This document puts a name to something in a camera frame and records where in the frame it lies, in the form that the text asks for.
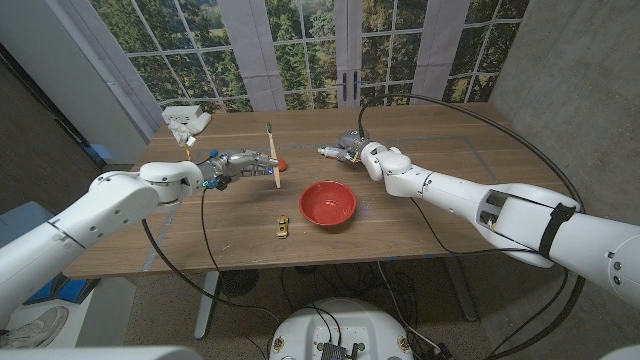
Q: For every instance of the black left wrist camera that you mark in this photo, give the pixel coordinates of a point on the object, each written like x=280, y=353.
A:
x=217, y=182

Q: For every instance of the red toy strawberry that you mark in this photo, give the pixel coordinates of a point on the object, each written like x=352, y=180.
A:
x=283, y=164

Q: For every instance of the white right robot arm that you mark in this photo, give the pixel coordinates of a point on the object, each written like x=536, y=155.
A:
x=500, y=205

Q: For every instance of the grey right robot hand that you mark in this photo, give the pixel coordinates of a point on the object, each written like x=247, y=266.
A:
x=352, y=142

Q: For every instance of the blue floor mat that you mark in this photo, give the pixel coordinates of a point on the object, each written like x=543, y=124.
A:
x=65, y=289

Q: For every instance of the crumpled white tissue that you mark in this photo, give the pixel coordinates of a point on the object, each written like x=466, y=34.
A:
x=187, y=129

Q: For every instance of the grey-blue chair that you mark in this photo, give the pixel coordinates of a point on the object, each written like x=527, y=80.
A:
x=20, y=225

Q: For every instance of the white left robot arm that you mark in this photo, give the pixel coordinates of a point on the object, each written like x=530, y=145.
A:
x=90, y=220

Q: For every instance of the red bowl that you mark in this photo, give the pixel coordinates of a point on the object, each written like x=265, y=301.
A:
x=327, y=205

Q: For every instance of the printed window backdrop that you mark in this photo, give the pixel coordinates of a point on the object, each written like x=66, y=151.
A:
x=310, y=50

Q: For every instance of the black round floor fan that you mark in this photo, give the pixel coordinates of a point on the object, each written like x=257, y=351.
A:
x=240, y=282

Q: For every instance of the white power strip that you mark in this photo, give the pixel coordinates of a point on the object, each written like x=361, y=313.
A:
x=181, y=114

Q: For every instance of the white sneaker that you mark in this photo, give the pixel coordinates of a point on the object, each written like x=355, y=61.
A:
x=35, y=328

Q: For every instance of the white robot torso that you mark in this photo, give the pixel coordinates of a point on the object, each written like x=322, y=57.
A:
x=340, y=325

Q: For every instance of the gold toy car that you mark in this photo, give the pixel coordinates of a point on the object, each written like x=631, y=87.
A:
x=283, y=226

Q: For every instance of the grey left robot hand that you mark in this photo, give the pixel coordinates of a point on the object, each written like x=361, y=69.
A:
x=240, y=162

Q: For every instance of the grey table leg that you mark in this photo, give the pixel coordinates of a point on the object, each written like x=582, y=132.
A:
x=206, y=305
x=462, y=295

